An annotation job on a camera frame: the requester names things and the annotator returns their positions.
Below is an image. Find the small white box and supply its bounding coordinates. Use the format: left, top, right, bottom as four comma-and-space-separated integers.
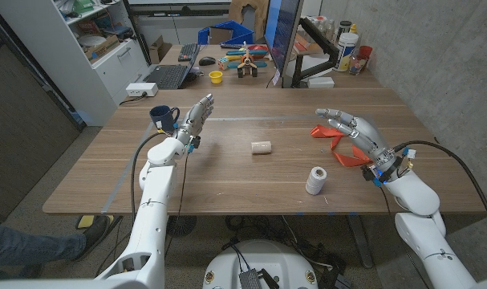
306, 76, 335, 89

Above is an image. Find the computer monitor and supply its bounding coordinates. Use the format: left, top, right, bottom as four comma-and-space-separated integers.
263, 0, 304, 77

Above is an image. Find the clear glass jar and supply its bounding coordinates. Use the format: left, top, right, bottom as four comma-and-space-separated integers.
349, 54, 368, 76

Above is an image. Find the cardboard box with open flaps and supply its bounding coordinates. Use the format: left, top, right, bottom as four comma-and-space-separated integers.
148, 35, 172, 64

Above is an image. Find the black laptop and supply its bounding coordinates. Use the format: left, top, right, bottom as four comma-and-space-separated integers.
144, 43, 202, 90

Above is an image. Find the orange ribbon strap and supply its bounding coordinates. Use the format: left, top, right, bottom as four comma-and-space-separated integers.
310, 124, 373, 168

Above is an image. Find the white power strip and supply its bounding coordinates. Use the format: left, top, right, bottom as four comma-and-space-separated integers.
125, 82, 159, 98

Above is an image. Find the white shelf cabinet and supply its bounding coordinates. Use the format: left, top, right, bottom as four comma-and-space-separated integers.
0, 0, 150, 128

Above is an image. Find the black keyboard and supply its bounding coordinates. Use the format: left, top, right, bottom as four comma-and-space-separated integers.
177, 43, 201, 63

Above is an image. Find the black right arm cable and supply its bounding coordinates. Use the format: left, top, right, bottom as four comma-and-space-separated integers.
393, 140, 487, 242

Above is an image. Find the white string spool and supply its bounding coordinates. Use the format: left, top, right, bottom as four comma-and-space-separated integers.
305, 165, 329, 197

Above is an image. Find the person leg in jeans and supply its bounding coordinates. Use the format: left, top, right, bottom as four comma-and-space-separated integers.
0, 222, 87, 280

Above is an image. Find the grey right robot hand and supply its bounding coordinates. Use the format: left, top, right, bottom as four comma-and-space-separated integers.
315, 107, 404, 185

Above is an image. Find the wooden toy airplane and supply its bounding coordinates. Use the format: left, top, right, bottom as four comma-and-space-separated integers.
225, 41, 270, 79

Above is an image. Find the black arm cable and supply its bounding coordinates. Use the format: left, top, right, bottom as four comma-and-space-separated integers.
393, 140, 487, 242
130, 132, 166, 220

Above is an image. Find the white bowl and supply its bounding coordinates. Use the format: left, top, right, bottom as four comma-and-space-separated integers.
77, 34, 107, 48

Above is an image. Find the round black fan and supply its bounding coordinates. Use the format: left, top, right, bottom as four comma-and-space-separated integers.
165, 215, 198, 238

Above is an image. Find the red bowl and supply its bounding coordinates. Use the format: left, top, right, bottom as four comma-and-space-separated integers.
249, 43, 270, 60

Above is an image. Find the beige bandage roll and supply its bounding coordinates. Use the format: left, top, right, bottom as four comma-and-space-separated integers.
250, 140, 273, 155

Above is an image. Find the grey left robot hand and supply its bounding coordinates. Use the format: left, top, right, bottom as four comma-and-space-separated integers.
174, 93, 215, 148

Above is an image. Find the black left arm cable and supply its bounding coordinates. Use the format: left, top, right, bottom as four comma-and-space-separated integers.
130, 132, 166, 220

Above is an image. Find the brown cardboard cutout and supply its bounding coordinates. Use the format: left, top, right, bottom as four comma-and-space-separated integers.
228, 0, 270, 29

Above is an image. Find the black shoe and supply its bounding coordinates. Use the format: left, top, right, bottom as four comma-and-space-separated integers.
72, 215, 112, 262

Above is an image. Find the printed cardboard box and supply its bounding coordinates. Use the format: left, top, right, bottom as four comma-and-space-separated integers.
83, 34, 120, 61

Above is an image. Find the white canister blue label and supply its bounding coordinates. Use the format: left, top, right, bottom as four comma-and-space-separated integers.
333, 32, 359, 73

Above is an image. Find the white robot torso base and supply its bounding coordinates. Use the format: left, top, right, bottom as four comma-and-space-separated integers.
201, 239, 319, 289

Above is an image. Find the dark blue mug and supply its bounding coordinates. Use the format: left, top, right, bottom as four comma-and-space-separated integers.
148, 104, 181, 136

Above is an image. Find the blue plastic bin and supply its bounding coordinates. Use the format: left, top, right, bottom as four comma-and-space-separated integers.
197, 19, 255, 46

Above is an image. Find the black-lid jar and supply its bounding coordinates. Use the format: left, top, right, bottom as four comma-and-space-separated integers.
337, 20, 353, 41

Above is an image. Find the yellow floor pad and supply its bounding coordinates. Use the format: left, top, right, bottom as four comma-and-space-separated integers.
76, 214, 115, 230

